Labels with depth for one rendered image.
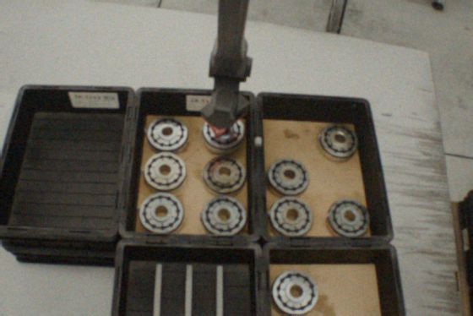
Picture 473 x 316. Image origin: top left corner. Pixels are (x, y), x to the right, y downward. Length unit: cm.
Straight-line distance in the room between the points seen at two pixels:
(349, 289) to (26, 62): 121
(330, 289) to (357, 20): 210
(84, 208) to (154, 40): 70
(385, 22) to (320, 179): 193
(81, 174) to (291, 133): 55
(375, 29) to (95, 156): 209
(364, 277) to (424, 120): 67
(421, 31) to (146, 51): 193
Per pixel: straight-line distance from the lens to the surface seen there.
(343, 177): 123
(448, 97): 278
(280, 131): 126
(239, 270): 108
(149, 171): 114
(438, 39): 309
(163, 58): 157
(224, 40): 82
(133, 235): 100
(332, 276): 111
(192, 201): 113
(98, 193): 116
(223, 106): 95
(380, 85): 163
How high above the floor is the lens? 185
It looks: 60 degrees down
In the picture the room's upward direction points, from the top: 11 degrees clockwise
